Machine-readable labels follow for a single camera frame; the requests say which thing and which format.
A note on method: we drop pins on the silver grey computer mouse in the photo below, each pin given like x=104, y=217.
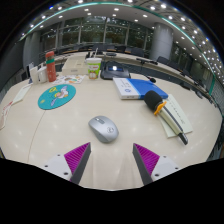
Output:
x=104, y=129

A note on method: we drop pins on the colourful sticker sheet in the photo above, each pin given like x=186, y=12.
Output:
x=68, y=79

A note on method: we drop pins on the long curved conference table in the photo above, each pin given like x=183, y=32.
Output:
x=126, y=57

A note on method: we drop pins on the round teal cartoon mouse pad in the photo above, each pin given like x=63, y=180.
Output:
x=56, y=96

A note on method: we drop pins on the black conference microphone console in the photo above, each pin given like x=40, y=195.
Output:
x=115, y=71

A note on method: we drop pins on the white cardboard box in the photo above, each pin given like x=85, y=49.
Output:
x=75, y=66

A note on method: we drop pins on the red and white leaflet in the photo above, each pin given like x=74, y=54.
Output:
x=4, y=115

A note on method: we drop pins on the white paper cup with straw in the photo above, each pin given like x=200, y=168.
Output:
x=93, y=68

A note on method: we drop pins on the pale green paper sheet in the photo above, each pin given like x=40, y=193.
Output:
x=181, y=116

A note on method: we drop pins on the ceiling lights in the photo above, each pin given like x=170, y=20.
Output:
x=116, y=9

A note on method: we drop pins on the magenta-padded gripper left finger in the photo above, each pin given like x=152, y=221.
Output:
x=75, y=158

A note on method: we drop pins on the blue and white book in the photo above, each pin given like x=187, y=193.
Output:
x=133, y=88

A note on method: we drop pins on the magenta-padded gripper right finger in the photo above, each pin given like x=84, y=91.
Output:
x=148, y=160

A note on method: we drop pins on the white lidded mug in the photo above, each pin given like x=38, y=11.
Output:
x=42, y=74

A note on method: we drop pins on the dark office chairs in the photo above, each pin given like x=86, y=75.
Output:
x=136, y=51

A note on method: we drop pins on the handheld microphone black foam head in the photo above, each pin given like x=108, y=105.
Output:
x=153, y=99

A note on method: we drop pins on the white printed booklet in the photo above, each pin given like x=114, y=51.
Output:
x=21, y=94

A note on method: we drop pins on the red drink bottle green band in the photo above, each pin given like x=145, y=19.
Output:
x=51, y=68

